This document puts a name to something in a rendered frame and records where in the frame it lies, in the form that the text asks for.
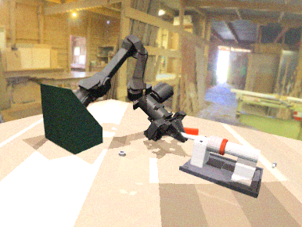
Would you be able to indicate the red-orange ring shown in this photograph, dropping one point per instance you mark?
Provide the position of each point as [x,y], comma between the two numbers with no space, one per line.
[223,145]

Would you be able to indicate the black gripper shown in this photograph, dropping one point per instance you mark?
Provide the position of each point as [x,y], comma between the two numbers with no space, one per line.
[164,121]

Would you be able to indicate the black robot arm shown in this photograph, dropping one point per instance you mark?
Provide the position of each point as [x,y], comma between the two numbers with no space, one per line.
[99,84]

